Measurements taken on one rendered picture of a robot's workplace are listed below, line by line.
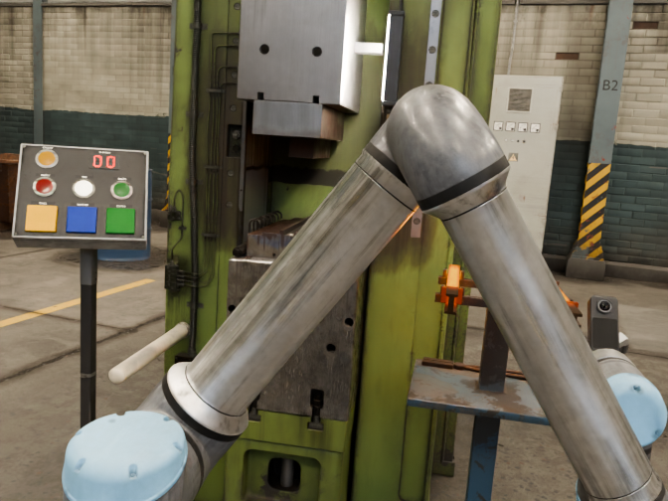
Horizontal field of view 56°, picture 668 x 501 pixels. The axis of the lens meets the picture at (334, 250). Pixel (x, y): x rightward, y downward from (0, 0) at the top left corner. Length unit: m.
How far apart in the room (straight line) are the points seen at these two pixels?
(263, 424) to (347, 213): 1.19
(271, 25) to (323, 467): 1.28
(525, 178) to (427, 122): 6.30
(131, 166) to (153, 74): 7.49
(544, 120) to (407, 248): 5.20
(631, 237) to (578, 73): 1.90
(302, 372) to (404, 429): 0.43
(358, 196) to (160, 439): 0.41
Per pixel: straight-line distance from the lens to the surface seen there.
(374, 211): 0.86
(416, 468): 2.18
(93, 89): 9.98
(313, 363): 1.86
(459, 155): 0.72
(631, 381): 0.98
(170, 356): 2.21
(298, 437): 1.96
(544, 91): 7.07
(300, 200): 2.32
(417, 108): 0.77
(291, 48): 1.85
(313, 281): 0.88
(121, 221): 1.84
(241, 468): 2.05
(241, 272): 1.84
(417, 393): 1.58
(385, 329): 2.00
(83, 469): 0.85
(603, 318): 1.17
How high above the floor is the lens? 1.26
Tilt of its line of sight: 9 degrees down
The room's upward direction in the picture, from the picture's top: 4 degrees clockwise
